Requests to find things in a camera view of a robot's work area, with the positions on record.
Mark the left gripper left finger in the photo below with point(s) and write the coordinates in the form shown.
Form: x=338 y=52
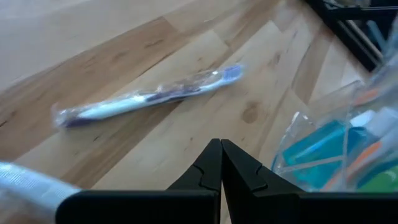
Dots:
x=140 y=207

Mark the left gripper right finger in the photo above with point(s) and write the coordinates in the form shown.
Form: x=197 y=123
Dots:
x=280 y=207

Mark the teal mouthwash bottle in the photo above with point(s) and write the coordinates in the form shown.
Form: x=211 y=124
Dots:
x=360 y=135
x=314 y=149

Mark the orange white toothbrush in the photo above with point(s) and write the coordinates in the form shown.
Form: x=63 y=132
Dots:
x=367 y=97
x=360 y=157

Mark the green white toothbrush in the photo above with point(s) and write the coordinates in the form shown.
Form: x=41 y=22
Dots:
x=31 y=186
x=381 y=183

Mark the blue white toothbrush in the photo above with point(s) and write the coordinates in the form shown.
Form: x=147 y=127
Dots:
x=377 y=170

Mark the purple white toothbrush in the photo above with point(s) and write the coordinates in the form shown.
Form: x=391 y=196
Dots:
x=149 y=96

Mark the clear acrylic organizer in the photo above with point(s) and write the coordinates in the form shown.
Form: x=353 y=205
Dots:
x=326 y=102

